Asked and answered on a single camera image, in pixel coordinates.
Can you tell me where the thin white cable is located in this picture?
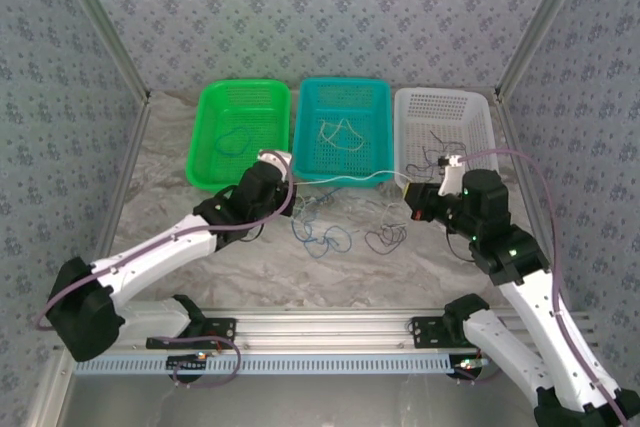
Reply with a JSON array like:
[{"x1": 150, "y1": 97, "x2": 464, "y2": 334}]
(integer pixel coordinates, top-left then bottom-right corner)
[
  {"x1": 298, "y1": 170, "x2": 414, "y2": 229},
  {"x1": 318, "y1": 119, "x2": 366, "y2": 153},
  {"x1": 294, "y1": 190, "x2": 334, "y2": 221}
]

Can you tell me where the thin blue cable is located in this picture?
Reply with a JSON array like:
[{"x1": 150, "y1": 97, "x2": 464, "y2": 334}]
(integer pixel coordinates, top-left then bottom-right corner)
[
  {"x1": 291, "y1": 186, "x2": 354, "y2": 261},
  {"x1": 215, "y1": 125, "x2": 254, "y2": 156}
]

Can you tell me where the white plastic basket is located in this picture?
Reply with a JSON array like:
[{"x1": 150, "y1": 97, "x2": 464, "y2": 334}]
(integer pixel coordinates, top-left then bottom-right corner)
[{"x1": 393, "y1": 87, "x2": 501, "y2": 193}]

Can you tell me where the green plastic basket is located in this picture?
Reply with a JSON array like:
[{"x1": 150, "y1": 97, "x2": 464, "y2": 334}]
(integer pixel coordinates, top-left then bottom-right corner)
[{"x1": 184, "y1": 78, "x2": 293, "y2": 193}]

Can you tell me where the teal plastic basket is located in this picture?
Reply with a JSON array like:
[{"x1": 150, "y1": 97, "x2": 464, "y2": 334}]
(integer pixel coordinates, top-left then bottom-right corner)
[{"x1": 291, "y1": 76, "x2": 393, "y2": 189}]

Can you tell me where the right small controller board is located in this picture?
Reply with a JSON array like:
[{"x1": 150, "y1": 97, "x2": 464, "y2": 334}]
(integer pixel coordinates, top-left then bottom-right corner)
[{"x1": 452, "y1": 354, "x2": 494, "y2": 382}]

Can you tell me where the small controller board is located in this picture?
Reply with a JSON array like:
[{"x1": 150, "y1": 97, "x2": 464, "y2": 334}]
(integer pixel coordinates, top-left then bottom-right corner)
[
  {"x1": 452, "y1": 354, "x2": 494, "y2": 382},
  {"x1": 167, "y1": 352, "x2": 210, "y2": 374}
]

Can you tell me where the left small controller board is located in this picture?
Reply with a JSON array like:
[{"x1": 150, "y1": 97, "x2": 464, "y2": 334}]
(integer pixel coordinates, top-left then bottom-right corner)
[{"x1": 167, "y1": 352, "x2": 210, "y2": 374}]

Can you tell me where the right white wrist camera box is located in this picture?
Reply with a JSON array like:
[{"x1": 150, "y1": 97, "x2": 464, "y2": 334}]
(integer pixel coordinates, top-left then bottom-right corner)
[{"x1": 436, "y1": 153, "x2": 470, "y2": 197}]

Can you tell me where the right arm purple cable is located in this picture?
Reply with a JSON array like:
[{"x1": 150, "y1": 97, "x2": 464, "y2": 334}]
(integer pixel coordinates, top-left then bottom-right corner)
[{"x1": 457, "y1": 148, "x2": 629, "y2": 427}]

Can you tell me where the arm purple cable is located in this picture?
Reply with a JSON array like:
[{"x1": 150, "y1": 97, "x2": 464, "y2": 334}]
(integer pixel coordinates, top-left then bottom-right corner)
[
  {"x1": 35, "y1": 150, "x2": 297, "y2": 389},
  {"x1": 457, "y1": 148, "x2": 629, "y2": 427}
]

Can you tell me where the aluminium side rail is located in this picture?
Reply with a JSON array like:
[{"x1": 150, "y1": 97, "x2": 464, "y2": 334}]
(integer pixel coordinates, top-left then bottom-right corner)
[
  {"x1": 77, "y1": 94, "x2": 151, "y2": 316},
  {"x1": 492, "y1": 91, "x2": 571, "y2": 313}
]

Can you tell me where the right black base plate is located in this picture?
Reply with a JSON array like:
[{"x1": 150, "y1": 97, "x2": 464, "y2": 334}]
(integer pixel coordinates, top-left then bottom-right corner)
[{"x1": 410, "y1": 315, "x2": 504, "y2": 350}]

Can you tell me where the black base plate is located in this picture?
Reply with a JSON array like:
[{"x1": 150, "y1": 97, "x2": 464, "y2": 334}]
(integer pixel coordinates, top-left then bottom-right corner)
[
  {"x1": 145, "y1": 317, "x2": 237, "y2": 351},
  {"x1": 410, "y1": 315, "x2": 504, "y2": 350}
]

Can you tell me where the aluminium mounting rail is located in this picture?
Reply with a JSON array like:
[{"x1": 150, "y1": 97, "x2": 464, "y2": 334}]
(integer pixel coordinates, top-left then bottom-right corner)
[{"x1": 53, "y1": 310, "x2": 600, "y2": 352}]

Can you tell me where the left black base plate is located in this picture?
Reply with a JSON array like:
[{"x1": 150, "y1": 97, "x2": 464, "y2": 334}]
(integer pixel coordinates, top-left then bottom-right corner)
[{"x1": 145, "y1": 317, "x2": 237, "y2": 351}]

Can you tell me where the white slotted cable duct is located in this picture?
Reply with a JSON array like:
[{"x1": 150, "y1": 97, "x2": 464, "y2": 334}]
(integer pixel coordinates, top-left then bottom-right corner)
[{"x1": 73, "y1": 352, "x2": 454, "y2": 377}]

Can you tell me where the aluminium frame post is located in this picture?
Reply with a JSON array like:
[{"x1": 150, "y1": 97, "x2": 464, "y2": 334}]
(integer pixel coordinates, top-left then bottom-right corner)
[
  {"x1": 494, "y1": 0, "x2": 596, "y2": 101},
  {"x1": 49, "y1": 0, "x2": 152, "y2": 104}
]

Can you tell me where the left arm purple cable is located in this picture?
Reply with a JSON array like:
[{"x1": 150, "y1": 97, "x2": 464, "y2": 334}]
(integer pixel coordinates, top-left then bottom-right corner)
[{"x1": 35, "y1": 150, "x2": 297, "y2": 389}]

